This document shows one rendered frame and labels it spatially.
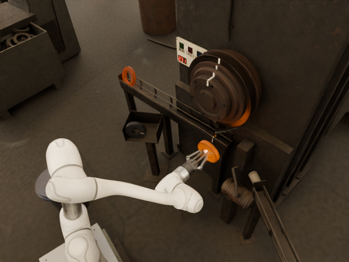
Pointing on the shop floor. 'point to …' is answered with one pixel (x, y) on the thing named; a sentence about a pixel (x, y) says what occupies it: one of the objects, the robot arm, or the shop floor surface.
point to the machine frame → (273, 80)
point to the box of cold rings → (27, 66)
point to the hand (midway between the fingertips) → (208, 149)
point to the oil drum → (158, 16)
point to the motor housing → (228, 197)
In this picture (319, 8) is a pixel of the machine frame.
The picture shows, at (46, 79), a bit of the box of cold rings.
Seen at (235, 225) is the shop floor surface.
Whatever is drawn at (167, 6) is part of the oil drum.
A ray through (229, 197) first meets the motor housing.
